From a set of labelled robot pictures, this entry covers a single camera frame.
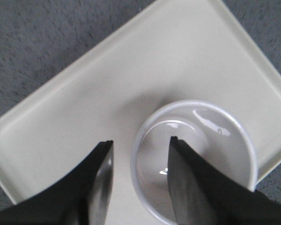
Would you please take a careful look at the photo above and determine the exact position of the white smiley mug black handle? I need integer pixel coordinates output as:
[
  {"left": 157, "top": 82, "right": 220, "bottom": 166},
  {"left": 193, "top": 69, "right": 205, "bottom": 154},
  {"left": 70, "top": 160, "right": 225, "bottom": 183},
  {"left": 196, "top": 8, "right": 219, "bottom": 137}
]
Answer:
[{"left": 131, "top": 100, "right": 258, "bottom": 225}]

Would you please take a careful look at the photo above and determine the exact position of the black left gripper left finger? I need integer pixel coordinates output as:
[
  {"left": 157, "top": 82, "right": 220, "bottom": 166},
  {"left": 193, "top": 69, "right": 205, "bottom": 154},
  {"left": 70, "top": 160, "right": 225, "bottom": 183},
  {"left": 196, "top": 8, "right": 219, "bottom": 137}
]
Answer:
[{"left": 0, "top": 141, "right": 113, "bottom": 225}]

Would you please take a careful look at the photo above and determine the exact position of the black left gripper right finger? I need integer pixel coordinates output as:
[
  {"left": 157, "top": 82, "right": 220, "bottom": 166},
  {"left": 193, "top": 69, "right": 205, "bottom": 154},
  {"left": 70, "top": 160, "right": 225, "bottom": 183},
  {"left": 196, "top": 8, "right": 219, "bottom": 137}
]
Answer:
[{"left": 167, "top": 136, "right": 281, "bottom": 225}]

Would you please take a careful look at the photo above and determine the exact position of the cream rectangular plastic tray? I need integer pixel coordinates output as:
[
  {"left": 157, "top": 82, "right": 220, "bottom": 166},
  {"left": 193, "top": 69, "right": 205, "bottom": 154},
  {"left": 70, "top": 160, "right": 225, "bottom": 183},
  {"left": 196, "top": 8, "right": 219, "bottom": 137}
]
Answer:
[{"left": 0, "top": 0, "right": 281, "bottom": 205}]

